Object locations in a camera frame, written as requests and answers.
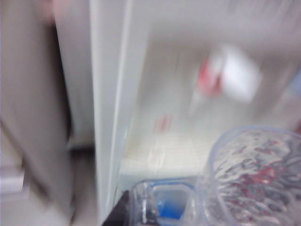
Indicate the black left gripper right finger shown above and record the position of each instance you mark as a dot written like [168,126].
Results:
[171,209]

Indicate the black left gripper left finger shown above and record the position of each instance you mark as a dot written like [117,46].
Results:
[121,212]

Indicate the clear textured plastic mug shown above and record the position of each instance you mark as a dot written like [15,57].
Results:
[254,179]

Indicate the red hot water tap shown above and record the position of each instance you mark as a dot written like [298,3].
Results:
[211,75]

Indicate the white water dispenser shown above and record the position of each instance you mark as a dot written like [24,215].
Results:
[113,70]

